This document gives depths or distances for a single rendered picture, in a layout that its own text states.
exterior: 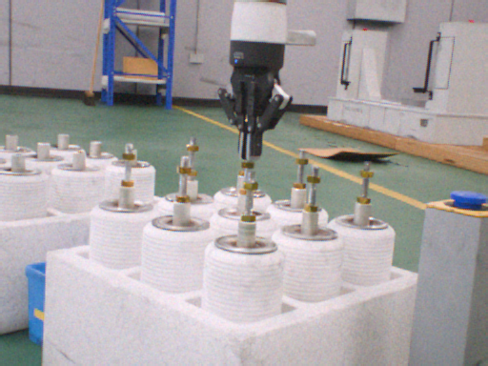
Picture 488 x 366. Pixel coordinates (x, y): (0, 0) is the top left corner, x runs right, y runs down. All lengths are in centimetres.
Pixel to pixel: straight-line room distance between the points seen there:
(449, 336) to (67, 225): 66
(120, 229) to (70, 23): 634
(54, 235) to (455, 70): 342
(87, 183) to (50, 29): 600
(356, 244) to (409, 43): 741
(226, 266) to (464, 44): 369
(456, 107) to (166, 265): 362
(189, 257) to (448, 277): 31
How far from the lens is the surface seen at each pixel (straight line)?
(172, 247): 85
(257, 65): 91
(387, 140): 462
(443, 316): 86
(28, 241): 118
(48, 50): 722
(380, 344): 96
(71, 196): 126
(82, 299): 96
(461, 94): 438
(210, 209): 102
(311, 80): 780
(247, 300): 78
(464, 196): 84
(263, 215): 96
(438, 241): 84
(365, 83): 550
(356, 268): 96
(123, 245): 95
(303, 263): 86
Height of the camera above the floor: 46
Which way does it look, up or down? 10 degrees down
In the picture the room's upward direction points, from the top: 4 degrees clockwise
